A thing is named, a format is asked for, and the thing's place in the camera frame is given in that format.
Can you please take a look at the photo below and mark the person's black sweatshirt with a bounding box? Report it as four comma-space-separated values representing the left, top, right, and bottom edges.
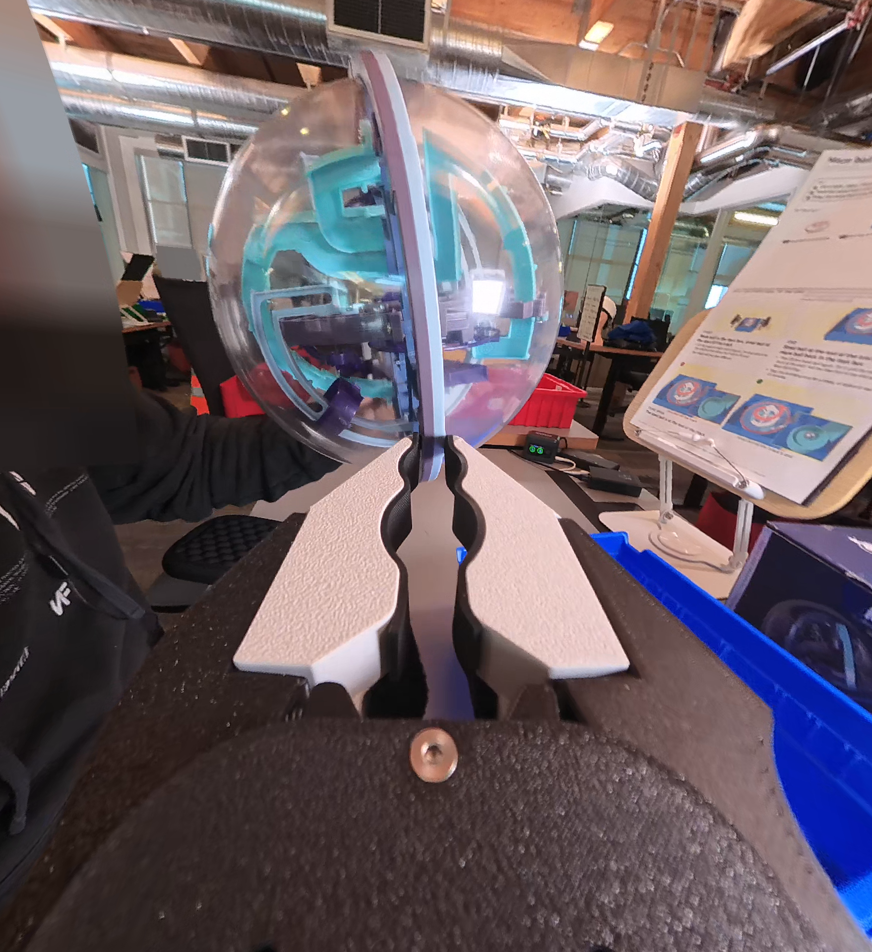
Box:
0, 474, 162, 893

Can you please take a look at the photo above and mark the black mesh pad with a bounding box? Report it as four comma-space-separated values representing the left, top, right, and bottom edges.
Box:
161, 514, 281, 584

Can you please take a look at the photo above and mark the red plastic bin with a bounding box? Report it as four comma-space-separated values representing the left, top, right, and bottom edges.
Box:
508, 372, 589, 429

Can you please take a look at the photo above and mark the clear plastic maze ball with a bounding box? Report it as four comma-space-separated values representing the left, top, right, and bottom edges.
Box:
206, 53, 565, 480

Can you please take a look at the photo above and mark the printed instruction sheet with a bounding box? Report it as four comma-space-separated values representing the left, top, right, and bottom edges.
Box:
633, 149, 872, 504

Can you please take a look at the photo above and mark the instruction sheet on stand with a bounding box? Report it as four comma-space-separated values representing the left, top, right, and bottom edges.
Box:
623, 305, 872, 569

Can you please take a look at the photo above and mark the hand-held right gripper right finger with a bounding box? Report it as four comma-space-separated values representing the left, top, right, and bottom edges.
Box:
444, 439, 630, 703

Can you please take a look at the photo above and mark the blue plastic bin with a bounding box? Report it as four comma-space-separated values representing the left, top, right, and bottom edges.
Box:
593, 532, 872, 938

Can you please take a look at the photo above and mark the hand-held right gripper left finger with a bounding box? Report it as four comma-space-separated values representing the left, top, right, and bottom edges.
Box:
236, 439, 419, 715

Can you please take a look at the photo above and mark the silver ceiling duct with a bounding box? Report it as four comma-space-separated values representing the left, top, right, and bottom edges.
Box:
27, 0, 660, 135

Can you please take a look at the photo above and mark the dark blue cardboard box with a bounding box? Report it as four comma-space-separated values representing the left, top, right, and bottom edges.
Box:
731, 521, 872, 737

